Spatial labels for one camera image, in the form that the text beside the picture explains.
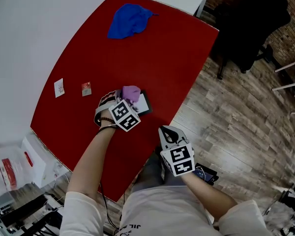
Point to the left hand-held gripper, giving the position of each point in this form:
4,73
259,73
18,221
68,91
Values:
125,115

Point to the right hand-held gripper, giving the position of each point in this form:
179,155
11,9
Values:
180,160

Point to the purple cloth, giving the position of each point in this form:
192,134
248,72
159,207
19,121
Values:
130,93

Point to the person's left forearm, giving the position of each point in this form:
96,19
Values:
91,161

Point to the person's right forearm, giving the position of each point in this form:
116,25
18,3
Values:
206,195

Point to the blue cloth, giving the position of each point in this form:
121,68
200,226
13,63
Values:
129,21

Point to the red and grey card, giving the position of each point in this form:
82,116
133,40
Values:
86,89

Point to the black wrist band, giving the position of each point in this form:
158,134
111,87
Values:
107,127

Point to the person's grey trousers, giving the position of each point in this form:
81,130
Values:
150,171

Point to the red table cover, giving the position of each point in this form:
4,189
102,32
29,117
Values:
137,65

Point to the white flower card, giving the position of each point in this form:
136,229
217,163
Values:
59,88

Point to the black device with blue screen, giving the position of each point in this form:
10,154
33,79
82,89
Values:
206,174

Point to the person's white shirt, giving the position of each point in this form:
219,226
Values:
162,213

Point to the white cardboard box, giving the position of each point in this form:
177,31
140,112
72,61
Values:
40,161

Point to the clear plastic bag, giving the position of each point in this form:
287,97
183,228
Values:
7,171

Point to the white table leg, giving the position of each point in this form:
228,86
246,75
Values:
201,5

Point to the black office chair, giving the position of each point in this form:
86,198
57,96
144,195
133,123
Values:
250,26

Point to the black tripod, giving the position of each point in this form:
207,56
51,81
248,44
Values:
290,195

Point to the black equipment stand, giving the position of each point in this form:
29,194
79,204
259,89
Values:
24,213

